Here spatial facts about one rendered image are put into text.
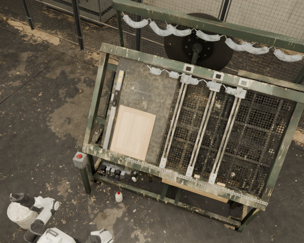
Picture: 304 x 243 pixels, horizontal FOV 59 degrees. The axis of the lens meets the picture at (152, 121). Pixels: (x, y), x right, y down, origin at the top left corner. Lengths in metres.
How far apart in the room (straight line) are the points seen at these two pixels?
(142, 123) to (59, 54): 3.57
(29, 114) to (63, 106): 0.58
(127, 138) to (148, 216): 1.22
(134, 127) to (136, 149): 0.27
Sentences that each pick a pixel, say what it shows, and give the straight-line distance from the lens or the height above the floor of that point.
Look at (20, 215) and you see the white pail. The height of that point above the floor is 0.36.
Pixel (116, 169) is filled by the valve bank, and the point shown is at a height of 0.74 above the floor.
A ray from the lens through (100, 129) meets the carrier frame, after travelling 3.63.
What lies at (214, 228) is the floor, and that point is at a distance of 3.97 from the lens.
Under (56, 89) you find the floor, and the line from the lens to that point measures 5.44.
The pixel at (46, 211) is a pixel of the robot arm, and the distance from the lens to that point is 2.61.
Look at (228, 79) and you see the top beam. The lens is 2.88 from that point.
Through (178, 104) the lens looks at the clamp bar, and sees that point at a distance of 2.98.
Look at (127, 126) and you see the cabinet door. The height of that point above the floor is 1.17.
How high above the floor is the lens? 3.62
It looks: 50 degrees down
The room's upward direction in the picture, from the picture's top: 6 degrees clockwise
